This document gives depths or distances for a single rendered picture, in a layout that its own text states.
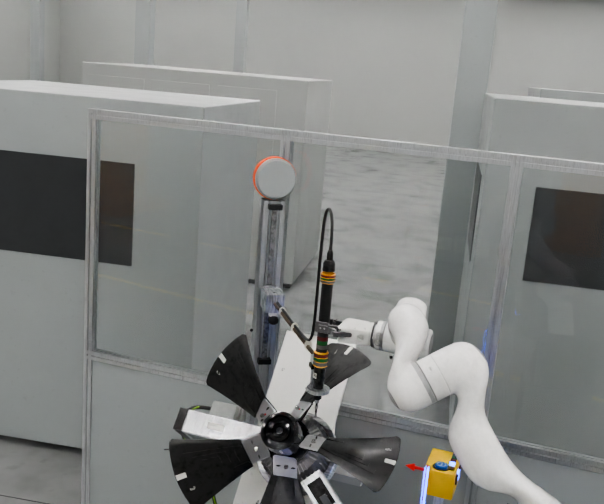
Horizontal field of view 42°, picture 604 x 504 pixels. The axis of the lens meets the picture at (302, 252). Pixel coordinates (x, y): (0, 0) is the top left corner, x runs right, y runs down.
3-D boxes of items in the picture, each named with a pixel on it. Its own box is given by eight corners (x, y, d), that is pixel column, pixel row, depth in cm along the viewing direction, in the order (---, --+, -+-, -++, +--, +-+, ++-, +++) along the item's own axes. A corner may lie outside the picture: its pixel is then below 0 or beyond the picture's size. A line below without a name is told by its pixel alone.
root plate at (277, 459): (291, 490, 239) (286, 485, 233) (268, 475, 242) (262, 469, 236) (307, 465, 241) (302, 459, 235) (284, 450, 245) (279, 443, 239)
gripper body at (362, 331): (372, 352, 223) (334, 345, 227) (381, 342, 233) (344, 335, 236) (375, 327, 222) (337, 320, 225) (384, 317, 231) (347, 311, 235)
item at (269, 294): (259, 306, 298) (260, 284, 296) (277, 306, 300) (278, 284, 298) (265, 315, 289) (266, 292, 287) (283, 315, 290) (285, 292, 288)
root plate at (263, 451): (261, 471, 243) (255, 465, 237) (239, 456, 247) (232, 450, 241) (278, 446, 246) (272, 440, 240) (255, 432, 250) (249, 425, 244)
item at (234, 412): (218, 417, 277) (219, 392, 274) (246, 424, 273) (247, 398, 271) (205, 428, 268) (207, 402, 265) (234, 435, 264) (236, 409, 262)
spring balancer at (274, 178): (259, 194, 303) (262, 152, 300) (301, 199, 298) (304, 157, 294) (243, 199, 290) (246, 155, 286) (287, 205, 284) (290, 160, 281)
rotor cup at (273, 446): (293, 473, 243) (284, 462, 232) (256, 449, 249) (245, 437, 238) (319, 433, 248) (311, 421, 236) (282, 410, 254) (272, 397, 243)
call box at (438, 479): (429, 475, 271) (432, 446, 268) (458, 482, 267) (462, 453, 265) (420, 497, 256) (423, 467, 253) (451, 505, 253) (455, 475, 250)
